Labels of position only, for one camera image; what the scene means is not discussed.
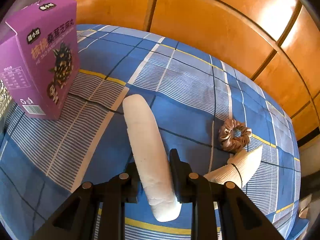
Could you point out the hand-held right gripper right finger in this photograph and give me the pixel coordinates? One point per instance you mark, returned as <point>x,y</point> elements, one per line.
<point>175,170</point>

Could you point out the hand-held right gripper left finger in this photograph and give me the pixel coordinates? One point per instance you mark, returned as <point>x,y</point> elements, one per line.
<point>132,180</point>

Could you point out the long white sock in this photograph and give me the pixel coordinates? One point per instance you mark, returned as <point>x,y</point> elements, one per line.
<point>147,142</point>

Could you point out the beige ribbed cloth roll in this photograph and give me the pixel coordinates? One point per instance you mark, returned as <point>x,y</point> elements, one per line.
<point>232,172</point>

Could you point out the brown striped scrunchie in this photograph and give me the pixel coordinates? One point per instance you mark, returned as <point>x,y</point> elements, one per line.
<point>226,130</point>

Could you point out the blue plaid bed sheet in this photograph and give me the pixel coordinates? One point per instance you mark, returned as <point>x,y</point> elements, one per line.
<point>187,92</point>

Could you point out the purple snack box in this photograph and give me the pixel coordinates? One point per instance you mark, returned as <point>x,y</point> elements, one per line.
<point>42,67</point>

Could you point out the orange wooden panelling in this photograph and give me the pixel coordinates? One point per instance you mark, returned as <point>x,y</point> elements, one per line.
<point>200,15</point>

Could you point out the silver patterned bed frame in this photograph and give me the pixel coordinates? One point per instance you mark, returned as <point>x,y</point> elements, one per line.
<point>3,97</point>

